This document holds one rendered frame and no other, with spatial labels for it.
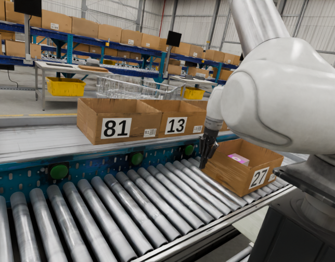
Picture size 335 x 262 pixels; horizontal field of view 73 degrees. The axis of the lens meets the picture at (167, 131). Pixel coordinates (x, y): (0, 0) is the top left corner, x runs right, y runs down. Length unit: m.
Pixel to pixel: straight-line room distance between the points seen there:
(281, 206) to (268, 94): 0.34
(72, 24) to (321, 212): 5.53
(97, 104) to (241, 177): 0.92
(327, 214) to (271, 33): 0.41
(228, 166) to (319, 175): 0.73
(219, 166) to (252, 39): 0.86
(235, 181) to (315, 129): 0.88
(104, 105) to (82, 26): 4.44
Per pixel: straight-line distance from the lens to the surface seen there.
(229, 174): 1.27
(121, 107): 1.50
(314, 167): 0.60
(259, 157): 1.61
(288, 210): 0.64
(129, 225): 0.93
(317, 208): 0.64
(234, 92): 0.41
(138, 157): 1.23
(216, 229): 1.02
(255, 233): 1.08
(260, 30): 0.56
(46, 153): 1.09
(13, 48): 5.30
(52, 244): 0.88
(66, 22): 5.69
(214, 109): 1.11
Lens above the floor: 1.38
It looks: 19 degrees down
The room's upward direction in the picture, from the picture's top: 11 degrees clockwise
